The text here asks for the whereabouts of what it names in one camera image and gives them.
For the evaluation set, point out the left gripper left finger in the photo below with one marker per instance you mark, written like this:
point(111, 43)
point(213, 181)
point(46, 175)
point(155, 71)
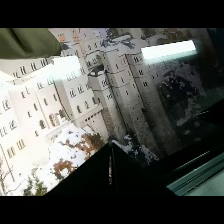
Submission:
point(93, 176)

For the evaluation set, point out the beige garment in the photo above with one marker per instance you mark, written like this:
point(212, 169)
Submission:
point(26, 41)

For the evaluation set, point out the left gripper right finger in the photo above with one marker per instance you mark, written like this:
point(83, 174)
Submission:
point(133, 180)

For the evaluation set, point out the silver frame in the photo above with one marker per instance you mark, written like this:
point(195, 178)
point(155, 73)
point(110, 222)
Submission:
point(200, 176)

